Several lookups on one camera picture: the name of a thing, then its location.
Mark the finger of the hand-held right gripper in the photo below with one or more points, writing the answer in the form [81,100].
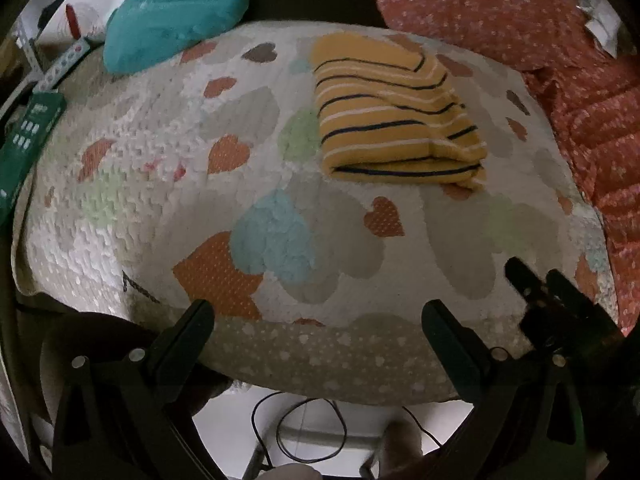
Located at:
[570,305]
[525,282]

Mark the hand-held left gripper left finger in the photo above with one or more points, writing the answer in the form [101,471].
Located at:
[201,319]

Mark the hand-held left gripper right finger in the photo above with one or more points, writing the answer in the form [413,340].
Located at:
[436,321]

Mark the yellow striped shirt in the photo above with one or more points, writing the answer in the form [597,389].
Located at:
[390,125]

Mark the heart printed quilt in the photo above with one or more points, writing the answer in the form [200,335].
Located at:
[325,260]

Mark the green cardboard box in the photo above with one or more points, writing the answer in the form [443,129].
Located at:
[25,145]

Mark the red floral cloth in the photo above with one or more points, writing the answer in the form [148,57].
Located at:
[500,15]

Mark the crumpled silver wrapper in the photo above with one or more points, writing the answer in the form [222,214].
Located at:
[595,15]

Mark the teal pillow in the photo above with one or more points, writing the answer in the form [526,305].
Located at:
[175,15]

